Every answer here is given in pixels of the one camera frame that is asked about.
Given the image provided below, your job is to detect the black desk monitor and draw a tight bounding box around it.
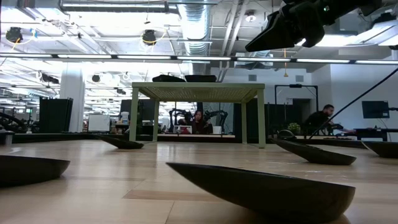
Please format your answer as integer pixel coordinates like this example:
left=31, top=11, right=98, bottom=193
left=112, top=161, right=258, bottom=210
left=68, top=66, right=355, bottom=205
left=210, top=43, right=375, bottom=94
left=119, top=99, right=161, bottom=127

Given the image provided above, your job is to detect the light green perforated shelf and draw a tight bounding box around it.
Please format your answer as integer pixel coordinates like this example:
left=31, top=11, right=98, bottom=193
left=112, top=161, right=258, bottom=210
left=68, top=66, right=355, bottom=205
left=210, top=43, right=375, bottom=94
left=129, top=82, right=267, bottom=149

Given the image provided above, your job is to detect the black teardrop mini plate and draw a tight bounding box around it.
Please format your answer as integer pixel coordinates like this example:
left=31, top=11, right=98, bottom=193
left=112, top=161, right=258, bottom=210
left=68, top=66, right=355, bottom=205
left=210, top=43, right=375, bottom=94
left=165, top=162, right=356, bottom=224
left=269, top=138, right=358, bottom=166
left=95, top=134, right=145, bottom=150

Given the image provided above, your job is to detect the black tubular stand frame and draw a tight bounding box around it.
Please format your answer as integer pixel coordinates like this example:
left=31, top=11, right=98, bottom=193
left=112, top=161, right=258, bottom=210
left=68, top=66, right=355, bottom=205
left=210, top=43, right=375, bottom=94
left=274, top=83, right=320, bottom=134

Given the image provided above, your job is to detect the black aluminium table frame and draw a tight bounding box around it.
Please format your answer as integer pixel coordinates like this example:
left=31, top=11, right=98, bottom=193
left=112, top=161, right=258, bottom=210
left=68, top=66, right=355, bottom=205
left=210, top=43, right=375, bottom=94
left=12, top=132, right=368, bottom=149

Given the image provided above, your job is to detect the dark wall monitor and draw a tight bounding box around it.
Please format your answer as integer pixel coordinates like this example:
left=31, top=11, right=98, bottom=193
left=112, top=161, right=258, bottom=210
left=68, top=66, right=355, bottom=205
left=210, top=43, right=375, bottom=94
left=361, top=100, right=391, bottom=119

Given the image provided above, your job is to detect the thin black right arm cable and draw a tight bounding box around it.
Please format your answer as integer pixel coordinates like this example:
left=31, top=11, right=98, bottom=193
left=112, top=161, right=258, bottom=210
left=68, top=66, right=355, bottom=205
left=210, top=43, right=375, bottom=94
left=308, top=67, right=398, bottom=140

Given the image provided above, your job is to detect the white pillar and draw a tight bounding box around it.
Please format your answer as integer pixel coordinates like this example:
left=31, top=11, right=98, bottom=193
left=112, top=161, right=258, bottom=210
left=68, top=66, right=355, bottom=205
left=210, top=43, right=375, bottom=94
left=59, top=72, right=86, bottom=133

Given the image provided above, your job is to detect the small potted plant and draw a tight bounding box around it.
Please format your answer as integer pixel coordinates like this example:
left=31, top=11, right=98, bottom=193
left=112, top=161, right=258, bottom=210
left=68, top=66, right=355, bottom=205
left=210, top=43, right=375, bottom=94
left=287, top=122, right=302, bottom=135

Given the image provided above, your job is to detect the yellow hanging cord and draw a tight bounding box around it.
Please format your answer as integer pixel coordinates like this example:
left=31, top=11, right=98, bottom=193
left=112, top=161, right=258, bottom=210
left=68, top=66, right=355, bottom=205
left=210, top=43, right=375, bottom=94
left=282, top=48, right=289, bottom=78

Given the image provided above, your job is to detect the black round ceiling device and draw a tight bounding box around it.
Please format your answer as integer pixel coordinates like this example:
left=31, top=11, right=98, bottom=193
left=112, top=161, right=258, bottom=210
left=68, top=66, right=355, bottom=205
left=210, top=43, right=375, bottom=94
left=5, top=26, right=24, bottom=44
left=142, top=29, right=157, bottom=47

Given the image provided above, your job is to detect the silver ventilation duct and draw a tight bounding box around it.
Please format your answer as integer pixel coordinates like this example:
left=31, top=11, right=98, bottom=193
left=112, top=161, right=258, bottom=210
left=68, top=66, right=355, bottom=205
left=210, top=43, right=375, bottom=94
left=177, top=0, right=213, bottom=82

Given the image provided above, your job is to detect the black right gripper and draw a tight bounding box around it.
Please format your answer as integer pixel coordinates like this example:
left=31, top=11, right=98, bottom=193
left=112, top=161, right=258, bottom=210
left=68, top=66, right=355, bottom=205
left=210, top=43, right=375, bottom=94
left=244, top=0, right=362, bottom=53

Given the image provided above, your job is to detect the white board panel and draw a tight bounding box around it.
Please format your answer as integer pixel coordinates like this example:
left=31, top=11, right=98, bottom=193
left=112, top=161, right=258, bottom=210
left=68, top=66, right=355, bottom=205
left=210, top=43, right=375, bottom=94
left=88, top=113, right=111, bottom=133

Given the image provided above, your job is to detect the person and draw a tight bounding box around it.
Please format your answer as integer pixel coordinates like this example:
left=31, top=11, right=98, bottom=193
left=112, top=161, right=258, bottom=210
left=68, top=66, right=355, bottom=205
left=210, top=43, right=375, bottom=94
left=186, top=110, right=214, bottom=135
left=303, top=104, right=345, bottom=135

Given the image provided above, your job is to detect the black partition cabinet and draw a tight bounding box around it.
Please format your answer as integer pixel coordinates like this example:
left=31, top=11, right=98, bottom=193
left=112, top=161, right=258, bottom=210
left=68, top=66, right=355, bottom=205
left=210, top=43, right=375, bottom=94
left=39, top=97, right=74, bottom=134

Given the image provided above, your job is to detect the long ceiling light strip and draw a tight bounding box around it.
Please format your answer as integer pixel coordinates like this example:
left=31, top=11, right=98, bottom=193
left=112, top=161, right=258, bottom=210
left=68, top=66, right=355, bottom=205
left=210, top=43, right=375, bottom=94
left=0, top=53, right=398, bottom=65

